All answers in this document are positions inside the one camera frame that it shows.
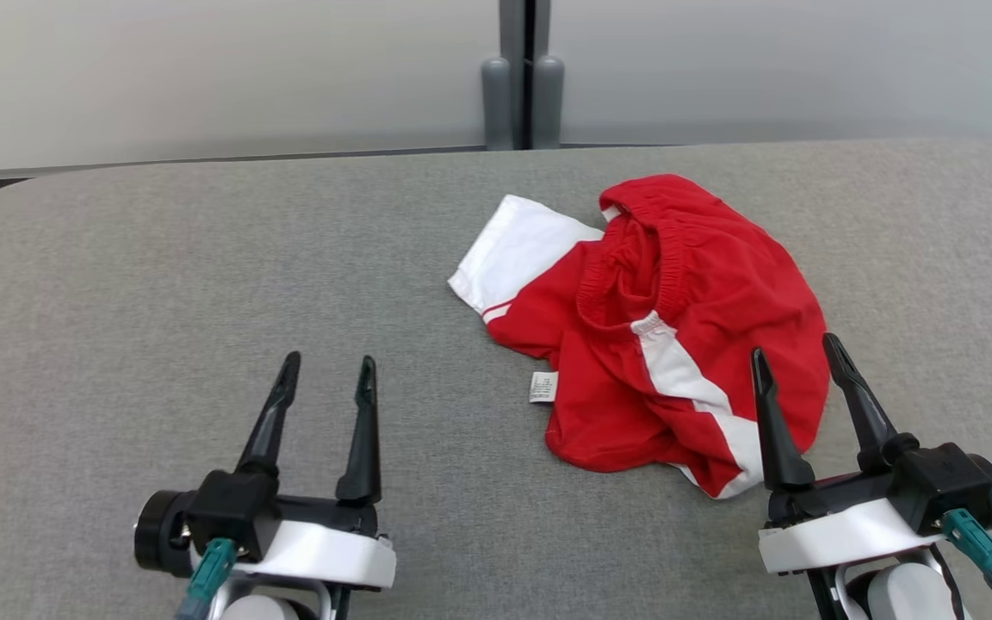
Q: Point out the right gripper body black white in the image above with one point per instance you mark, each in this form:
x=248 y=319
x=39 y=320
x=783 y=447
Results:
x=840 y=534

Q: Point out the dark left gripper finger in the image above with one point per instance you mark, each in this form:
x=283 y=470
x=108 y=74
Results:
x=364 y=456
x=268 y=439

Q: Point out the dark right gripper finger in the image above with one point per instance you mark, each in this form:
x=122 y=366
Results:
x=871 y=430
x=780 y=456

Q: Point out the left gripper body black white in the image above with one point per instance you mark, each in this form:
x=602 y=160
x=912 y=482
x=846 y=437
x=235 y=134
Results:
x=324 y=555

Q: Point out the red shorts with white stripe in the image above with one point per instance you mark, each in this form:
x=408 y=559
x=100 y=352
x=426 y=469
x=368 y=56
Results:
x=720 y=275

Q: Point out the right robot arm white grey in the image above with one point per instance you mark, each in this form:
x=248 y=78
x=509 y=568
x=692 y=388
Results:
x=909 y=598

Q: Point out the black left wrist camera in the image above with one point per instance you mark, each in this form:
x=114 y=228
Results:
x=229 y=512

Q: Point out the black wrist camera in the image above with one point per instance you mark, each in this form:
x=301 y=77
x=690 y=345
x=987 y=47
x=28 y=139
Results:
x=229 y=512
x=944 y=482

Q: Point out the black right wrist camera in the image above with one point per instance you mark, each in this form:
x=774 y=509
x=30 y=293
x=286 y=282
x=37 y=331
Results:
x=944 y=482

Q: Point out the grey partition joint post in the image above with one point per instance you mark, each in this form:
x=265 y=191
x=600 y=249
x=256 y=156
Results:
x=500 y=95

